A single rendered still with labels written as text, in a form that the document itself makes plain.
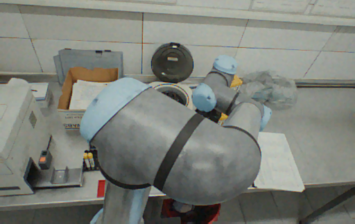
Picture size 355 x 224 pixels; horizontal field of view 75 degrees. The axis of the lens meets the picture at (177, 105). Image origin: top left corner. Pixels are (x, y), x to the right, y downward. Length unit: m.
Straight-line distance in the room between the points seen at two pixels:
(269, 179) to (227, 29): 0.75
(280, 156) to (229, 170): 0.96
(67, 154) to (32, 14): 0.63
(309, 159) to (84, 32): 1.25
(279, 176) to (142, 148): 0.95
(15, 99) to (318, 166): 1.31
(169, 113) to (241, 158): 0.11
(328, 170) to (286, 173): 0.23
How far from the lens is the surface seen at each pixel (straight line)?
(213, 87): 0.67
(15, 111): 0.92
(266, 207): 2.15
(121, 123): 0.29
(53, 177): 1.02
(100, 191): 1.02
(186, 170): 0.27
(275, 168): 1.20
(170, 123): 0.28
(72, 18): 1.21
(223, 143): 0.29
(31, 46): 1.35
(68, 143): 1.15
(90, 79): 1.32
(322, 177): 1.32
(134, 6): 1.11
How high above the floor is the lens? 1.80
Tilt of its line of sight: 46 degrees down
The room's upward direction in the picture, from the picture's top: 11 degrees clockwise
